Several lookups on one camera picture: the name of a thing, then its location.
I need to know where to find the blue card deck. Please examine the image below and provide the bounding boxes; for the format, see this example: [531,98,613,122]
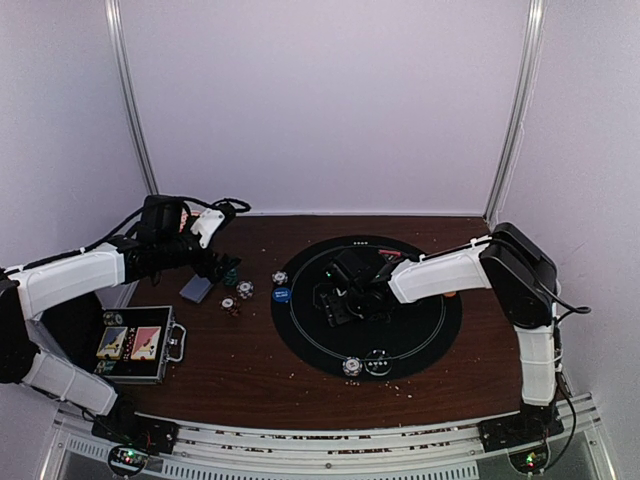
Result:
[179,275,213,304]

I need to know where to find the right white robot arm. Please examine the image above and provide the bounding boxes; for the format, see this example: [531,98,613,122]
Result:
[318,223,562,442]

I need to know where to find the aluminium frame post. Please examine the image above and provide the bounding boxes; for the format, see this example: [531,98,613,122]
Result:
[104,0,160,195]
[483,0,547,227]

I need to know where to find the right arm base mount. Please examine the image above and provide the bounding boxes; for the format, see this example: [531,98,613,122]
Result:
[478,413,564,452]

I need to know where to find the red black all-in triangle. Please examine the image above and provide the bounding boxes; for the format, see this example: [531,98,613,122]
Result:
[378,249,403,261]

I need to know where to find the aluminium front rail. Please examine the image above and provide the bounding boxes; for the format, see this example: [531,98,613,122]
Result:
[39,417,621,480]

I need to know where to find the red card box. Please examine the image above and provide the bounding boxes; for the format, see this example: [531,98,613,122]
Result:
[130,326,162,361]

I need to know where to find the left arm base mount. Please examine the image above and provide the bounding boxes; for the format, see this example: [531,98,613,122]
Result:
[91,414,179,455]

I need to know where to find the aluminium poker case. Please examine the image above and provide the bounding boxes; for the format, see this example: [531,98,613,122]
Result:
[82,306,187,385]

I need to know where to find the red white patterned bowl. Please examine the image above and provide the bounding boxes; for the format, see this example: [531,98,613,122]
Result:
[179,211,190,231]

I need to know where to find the yellow blue card box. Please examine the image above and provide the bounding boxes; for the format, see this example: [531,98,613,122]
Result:
[96,326,128,360]

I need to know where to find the red black chip stack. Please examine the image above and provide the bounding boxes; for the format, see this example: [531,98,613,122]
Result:
[220,296,240,317]

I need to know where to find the blue white chip stack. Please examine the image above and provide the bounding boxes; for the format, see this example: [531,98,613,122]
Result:
[236,280,254,299]

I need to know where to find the right aluminium frame post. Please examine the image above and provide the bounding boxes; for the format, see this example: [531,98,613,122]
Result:
[483,0,547,227]

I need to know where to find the blue small blind button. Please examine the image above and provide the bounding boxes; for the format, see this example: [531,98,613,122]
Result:
[272,287,292,304]

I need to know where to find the green white chip stack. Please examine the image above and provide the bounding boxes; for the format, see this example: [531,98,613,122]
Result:
[222,269,238,287]

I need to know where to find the chips in case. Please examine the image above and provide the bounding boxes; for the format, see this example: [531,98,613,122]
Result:
[102,310,124,327]

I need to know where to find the left aluminium frame post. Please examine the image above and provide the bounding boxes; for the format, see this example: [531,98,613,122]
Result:
[104,0,160,195]

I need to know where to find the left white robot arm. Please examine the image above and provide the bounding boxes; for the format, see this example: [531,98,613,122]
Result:
[1,194,251,444]

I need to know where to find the blue white chips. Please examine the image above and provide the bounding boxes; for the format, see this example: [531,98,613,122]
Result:
[342,357,363,377]
[271,270,289,286]

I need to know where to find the round black poker mat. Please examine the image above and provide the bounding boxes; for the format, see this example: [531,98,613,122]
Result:
[271,236,463,381]

